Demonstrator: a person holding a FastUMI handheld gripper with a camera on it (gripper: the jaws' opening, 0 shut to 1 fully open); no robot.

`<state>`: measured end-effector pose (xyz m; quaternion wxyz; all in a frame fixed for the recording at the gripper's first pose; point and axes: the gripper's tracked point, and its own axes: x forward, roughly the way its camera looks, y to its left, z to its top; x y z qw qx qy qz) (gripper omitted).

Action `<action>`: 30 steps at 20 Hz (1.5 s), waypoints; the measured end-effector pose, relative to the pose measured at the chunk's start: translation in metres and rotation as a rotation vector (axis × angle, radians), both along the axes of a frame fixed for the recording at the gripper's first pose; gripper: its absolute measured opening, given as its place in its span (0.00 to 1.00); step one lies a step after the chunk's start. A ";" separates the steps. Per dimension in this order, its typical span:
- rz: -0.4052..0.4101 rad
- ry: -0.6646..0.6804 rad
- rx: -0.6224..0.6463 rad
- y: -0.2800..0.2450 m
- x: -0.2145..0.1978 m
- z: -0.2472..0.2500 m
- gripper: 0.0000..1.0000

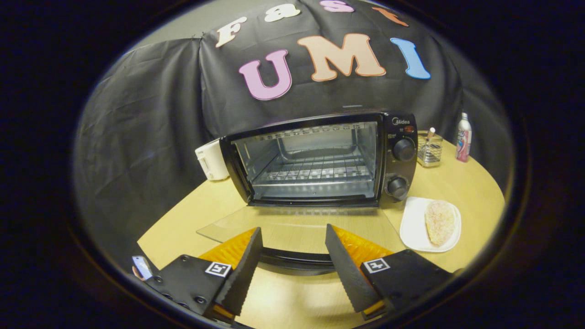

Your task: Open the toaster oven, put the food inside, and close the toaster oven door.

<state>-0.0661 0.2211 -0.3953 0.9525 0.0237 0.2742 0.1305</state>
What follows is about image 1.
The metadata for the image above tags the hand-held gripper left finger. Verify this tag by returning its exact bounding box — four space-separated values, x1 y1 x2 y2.
144 227 264 326

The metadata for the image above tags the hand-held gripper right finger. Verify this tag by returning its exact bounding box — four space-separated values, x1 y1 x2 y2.
325 223 453 320

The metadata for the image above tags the black toaster oven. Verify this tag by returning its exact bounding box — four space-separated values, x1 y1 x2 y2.
197 111 419 276

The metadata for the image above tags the metal oven rack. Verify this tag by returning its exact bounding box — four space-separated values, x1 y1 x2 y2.
253 155 375 186

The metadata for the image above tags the white bread toaster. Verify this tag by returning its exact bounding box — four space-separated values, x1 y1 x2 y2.
195 138 230 181

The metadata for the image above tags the white square plate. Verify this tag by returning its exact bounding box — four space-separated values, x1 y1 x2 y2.
399 196 462 253

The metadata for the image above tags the black backdrop cloth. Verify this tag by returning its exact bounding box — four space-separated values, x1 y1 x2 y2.
73 0 513 275

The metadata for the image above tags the white pink spray bottle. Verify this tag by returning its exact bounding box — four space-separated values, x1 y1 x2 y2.
456 112 472 163

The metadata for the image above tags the metal wire holder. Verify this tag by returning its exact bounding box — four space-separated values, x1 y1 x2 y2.
417 132 444 167

